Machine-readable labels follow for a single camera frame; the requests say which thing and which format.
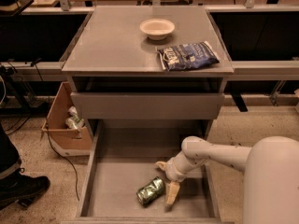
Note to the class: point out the cardboard box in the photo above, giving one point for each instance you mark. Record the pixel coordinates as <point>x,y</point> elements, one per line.
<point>67,141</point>

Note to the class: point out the white bottle in box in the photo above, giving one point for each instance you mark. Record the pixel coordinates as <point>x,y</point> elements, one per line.
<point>74,122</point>

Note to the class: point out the open middle drawer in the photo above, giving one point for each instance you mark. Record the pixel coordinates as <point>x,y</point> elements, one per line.
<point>122,161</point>

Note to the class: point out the grey drawer cabinet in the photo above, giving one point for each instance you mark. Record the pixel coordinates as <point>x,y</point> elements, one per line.
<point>112,55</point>

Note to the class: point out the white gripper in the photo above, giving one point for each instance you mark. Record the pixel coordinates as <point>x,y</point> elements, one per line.
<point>172,170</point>

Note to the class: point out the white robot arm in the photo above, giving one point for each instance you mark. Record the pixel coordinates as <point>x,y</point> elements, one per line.
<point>271,175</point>

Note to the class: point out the crushed green can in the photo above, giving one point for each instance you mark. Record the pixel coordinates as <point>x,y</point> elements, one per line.
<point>150,192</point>

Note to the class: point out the black shoe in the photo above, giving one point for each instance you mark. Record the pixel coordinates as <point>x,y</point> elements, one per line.
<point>22,189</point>

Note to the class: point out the white bowl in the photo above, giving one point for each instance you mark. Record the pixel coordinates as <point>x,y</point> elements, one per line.
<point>157,29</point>

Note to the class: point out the blue chip bag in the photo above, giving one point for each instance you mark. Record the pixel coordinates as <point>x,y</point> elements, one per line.
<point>191,56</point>

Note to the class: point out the closed top drawer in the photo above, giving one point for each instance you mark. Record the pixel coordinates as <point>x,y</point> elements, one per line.
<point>148,105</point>

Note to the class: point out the dark trouser leg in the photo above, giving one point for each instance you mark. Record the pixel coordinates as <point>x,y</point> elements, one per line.
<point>10,160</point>

